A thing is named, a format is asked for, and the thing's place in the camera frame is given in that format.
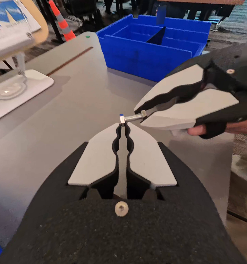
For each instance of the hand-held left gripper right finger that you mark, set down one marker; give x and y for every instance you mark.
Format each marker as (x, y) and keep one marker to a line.
(152, 163)

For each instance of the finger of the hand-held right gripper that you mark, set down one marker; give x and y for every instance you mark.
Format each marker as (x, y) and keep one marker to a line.
(197, 107)
(173, 82)

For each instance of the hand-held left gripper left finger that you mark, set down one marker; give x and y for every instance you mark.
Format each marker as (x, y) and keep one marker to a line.
(94, 163)

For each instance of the silver hex nut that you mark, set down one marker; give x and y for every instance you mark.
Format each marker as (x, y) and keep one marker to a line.
(143, 113)

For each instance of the silver bolt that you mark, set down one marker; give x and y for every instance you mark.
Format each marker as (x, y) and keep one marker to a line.
(133, 118)

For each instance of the person's right hand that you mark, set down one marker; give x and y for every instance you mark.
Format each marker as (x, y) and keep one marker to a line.
(243, 125)

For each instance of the black bin divider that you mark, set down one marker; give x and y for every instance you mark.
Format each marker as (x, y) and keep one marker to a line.
(156, 37)

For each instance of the dark blue card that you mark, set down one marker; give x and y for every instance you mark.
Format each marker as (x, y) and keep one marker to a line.
(161, 14)

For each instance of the document stand with wooden board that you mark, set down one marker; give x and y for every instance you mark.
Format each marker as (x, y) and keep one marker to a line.
(32, 82)

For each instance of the orange traffic cone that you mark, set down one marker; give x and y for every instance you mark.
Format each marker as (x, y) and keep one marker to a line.
(63, 24)

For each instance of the printed instruction sheet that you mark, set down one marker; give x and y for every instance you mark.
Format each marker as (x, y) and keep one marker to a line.
(7, 20)

